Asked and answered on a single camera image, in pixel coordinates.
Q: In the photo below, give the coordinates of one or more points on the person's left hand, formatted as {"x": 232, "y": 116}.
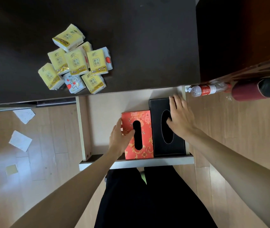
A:
{"x": 117, "y": 143}

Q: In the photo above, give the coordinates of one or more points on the person's right hand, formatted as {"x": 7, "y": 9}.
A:
{"x": 182, "y": 118}

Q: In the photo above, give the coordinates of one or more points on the person's left thumb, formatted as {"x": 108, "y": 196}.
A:
{"x": 129, "y": 134}

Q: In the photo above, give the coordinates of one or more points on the person's right thumb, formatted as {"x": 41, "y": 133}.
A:
{"x": 169, "y": 122}

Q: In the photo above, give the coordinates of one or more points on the person's right middle finger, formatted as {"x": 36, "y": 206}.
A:
{"x": 178, "y": 101}

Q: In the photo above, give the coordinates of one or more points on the red floral tissue box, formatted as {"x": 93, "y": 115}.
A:
{"x": 146, "y": 130}

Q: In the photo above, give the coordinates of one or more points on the black leather tissue box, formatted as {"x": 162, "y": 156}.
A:
{"x": 157, "y": 144}

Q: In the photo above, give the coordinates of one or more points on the person's left forearm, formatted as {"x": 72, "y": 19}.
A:
{"x": 73, "y": 189}

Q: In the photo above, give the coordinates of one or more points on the person's right forearm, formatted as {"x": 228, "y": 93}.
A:
{"x": 239, "y": 173}

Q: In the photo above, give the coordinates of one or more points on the pale wooden drawer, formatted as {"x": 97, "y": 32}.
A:
{"x": 104, "y": 121}

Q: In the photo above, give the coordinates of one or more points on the clear bottle with red label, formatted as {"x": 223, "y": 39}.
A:
{"x": 205, "y": 90}

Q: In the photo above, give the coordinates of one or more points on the green shoe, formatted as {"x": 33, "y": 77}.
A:
{"x": 144, "y": 178}

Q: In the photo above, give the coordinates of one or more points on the black trousers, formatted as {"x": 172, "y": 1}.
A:
{"x": 154, "y": 201}

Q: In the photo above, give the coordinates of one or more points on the white cartoon tissue packet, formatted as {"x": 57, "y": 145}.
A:
{"x": 74, "y": 83}

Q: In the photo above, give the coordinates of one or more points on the maroon and black cylindrical case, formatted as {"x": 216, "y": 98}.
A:
{"x": 256, "y": 89}

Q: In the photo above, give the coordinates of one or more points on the white red-dotted tissue packet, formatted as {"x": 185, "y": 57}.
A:
{"x": 108, "y": 58}

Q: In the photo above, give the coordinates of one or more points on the pile of yellow tissue packets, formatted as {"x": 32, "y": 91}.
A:
{"x": 76, "y": 61}

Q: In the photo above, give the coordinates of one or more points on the dark brown wooden cabinet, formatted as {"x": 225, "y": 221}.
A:
{"x": 239, "y": 33}

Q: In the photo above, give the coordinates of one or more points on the white paper sheet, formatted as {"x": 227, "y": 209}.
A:
{"x": 24, "y": 115}
{"x": 20, "y": 141}

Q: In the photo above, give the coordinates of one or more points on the yellow sticky note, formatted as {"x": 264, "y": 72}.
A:
{"x": 11, "y": 169}

